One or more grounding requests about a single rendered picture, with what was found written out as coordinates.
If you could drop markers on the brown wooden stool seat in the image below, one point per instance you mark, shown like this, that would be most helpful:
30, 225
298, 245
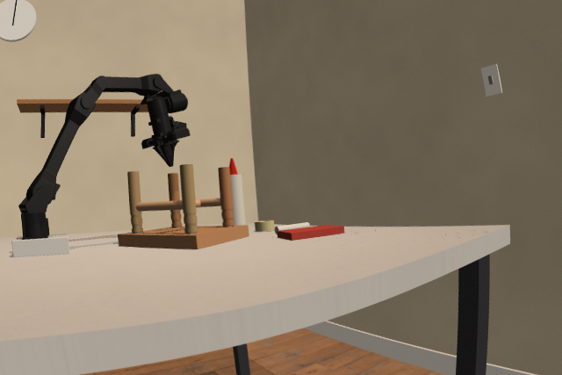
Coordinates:
179, 240

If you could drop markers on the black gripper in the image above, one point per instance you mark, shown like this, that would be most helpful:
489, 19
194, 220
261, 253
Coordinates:
161, 127

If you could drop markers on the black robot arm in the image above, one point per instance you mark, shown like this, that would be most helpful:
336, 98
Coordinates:
44, 187

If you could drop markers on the brown wooden stool legs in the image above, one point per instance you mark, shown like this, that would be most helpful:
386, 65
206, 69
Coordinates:
188, 203

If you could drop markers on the flat red rectangular block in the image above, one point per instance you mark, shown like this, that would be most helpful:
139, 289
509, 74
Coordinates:
309, 232

